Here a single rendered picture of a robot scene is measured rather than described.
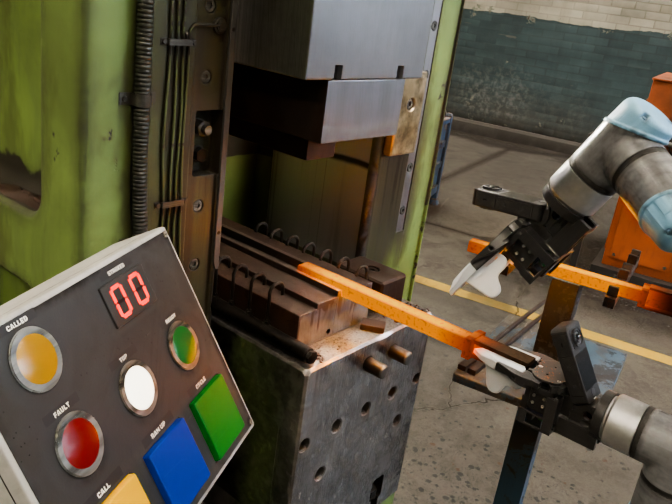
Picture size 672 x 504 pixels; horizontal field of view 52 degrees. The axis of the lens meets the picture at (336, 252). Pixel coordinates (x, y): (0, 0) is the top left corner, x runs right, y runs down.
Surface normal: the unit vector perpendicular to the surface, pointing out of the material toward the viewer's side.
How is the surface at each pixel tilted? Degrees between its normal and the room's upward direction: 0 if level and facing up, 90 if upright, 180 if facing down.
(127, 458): 60
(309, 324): 90
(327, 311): 90
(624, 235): 90
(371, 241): 90
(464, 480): 0
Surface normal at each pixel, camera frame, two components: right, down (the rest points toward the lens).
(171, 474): 0.89, -0.28
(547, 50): -0.48, 0.24
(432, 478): 0.13, -0.93
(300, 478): 0.76, 0.33
